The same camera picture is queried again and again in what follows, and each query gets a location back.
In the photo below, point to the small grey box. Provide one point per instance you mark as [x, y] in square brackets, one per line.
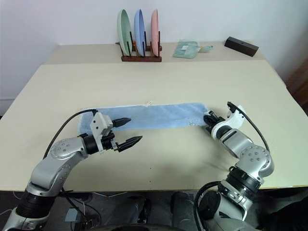
[71, 214]

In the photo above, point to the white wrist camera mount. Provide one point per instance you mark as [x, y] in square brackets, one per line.
[97, 125]
[237, 119]

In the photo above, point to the dark grey rounded shape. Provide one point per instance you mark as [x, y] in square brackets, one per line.
[184, 209]

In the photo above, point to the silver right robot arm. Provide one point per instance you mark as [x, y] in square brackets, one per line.
[250, 154]

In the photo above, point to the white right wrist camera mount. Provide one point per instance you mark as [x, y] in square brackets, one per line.
[237, 119]

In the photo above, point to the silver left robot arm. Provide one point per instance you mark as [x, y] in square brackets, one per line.
[48, 168]

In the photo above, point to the small pale green brush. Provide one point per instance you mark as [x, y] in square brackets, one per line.
[207, 47]

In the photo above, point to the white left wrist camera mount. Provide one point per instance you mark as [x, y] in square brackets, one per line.
[97, 125]

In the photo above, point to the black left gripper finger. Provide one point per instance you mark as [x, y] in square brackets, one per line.
[122, 121]
[130, 143]

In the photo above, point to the light blue towel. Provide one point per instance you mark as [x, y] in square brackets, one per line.
[156, 116]

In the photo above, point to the dark wooden plate rack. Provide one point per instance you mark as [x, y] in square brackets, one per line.
[142, 59]

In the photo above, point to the blue plate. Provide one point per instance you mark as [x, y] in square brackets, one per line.
[139, 29]

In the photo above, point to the green plate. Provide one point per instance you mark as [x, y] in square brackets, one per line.
[124, 29]

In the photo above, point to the folded pale green cloth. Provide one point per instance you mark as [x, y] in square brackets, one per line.
[186, 49]

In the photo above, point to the dark brown rectangular block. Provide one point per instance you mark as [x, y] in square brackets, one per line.
[240, 45]

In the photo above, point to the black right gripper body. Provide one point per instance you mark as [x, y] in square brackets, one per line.
[216, 118]

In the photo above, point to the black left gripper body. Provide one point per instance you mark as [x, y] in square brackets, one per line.
[108, 142]

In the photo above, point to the pink plate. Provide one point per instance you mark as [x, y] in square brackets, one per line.
[155, 31]

